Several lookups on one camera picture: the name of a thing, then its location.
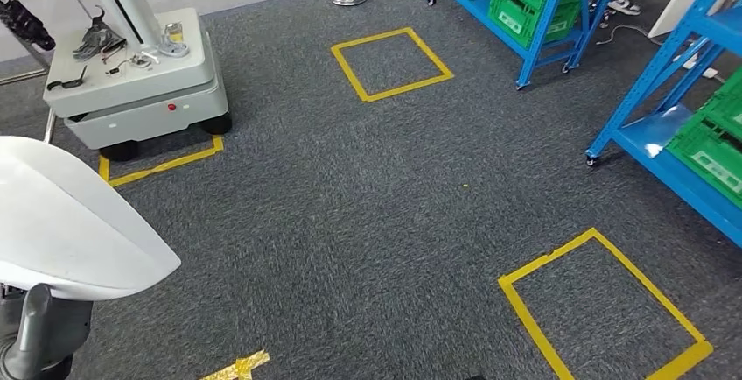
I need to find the black hook tool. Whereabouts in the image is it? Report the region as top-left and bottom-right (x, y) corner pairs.
(45, 64), (89, 93)

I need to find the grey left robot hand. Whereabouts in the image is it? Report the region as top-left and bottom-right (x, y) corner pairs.
(0, 282), (95, 380)

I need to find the black ribbed cylinder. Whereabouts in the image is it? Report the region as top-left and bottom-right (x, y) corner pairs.
(0, 0), (58, 53)

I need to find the blue metal shelf rack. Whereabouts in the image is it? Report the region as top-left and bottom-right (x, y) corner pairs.
(424, 0), (633, 91)
(585, 0), (742, 250)

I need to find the white power strip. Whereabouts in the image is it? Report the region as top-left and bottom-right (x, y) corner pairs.
(682, 52), (721, 81)

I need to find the white moulded plastic part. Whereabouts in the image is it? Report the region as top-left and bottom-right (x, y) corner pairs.
(0, 136), (183, 302)

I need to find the white floor cable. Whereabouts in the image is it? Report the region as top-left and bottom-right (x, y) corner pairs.
(595, 22), (665, 48)

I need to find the black white striped sneaker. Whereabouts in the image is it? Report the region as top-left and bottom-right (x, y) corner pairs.
(607, 0), (642, 17)

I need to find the yellow floor tape square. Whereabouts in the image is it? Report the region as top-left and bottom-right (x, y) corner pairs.
(497, 227), (715, 380)
(97, 135), (225, 189)

